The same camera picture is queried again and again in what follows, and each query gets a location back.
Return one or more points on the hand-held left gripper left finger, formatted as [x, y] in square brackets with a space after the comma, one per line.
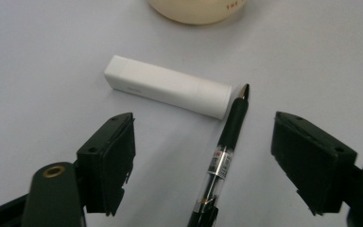
[107, 167]

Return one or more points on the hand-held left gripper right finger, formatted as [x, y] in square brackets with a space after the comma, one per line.
[312, 164]

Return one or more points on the black clear gel pen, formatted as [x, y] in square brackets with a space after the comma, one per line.
[230, 132]

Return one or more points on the white rectangular case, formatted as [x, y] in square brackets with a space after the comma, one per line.
[170, 86]

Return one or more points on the cream round pen holder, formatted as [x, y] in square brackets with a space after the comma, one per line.
[195, 11]

